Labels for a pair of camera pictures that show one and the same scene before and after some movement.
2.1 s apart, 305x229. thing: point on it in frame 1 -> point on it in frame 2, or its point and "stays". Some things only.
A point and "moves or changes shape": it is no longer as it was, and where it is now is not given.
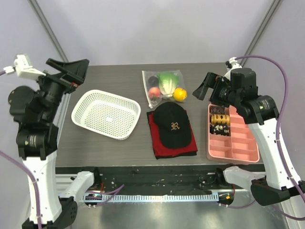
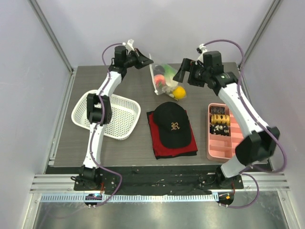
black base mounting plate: (154, 180) stays
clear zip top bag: (163, 85) moves or changes shape
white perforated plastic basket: (106, 114) stays
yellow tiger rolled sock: (219, 118) stays
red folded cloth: (160, 151) stays
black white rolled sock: (220, 128) stays
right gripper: (217, 88) -> (191, 73)
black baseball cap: (173, 121) stays
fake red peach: (154, 92) -> (159, 78)
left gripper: (75, 73) -> (141, 60)
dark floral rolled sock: (215, 109) stays
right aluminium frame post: (272, 9) stays
